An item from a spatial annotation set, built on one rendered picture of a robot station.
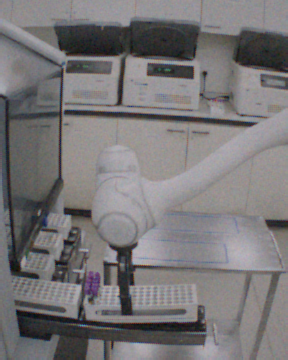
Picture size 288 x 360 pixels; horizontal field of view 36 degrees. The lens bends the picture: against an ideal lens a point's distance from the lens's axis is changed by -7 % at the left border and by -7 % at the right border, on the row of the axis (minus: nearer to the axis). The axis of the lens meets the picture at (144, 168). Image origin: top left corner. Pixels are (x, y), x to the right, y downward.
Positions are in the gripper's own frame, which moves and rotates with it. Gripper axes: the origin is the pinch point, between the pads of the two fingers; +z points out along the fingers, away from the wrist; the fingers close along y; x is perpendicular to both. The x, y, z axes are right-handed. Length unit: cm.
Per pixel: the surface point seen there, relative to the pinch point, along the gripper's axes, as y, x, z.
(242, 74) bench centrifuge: 236, -70, -27
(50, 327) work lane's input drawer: -7.0, 21.4, 6.4
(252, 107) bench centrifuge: 230, -75, -3
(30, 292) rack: -1.6, 26.9, -1.9
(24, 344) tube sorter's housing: -11.2, 29.1, 10.4
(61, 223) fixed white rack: 44, 27, -2
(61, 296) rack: -2.1, 17.8, -1.5
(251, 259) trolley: 33, -39, 9
